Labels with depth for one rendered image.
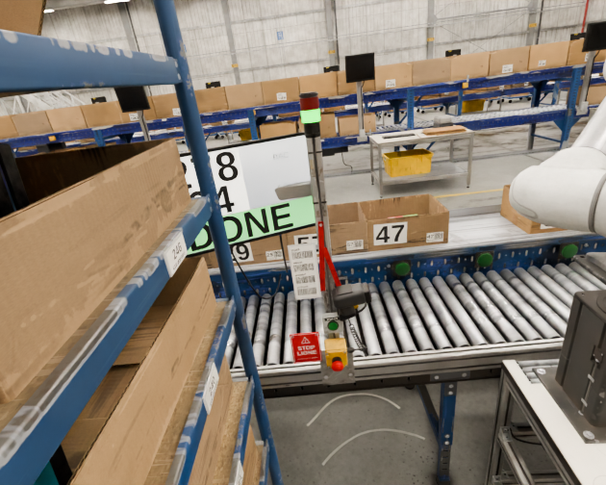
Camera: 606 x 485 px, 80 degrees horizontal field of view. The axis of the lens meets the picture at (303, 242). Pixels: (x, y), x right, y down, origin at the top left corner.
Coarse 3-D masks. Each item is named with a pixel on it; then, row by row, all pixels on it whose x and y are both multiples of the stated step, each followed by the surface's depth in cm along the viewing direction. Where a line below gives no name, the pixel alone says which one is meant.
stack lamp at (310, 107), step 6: (300, 102) 93; (306, 102) 92; (312, 102) 92; (318, 102) 94; (300, 108) 94; (306, 108) 92; (312, 108) 92; (318, 108) 94; (306, 114) 93; (312, 114) 93; (318, 114) 94; (306, 120) 94; (312, 120) 94; (318, 120) 94
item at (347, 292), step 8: (336, 288) 114; (344, 288) 112; (352, 288) 112; (360, 288) 111; (368, 288) 112; (336, 296) 110; (344, 296) 110; (352, 296) 109; (360, 296) 109; (368, 296) 110; (336, 304) 111; (344, 304) 111; (352, 304) 111; (360, 304) 111; (344, 312) 114; (352, 312) 114
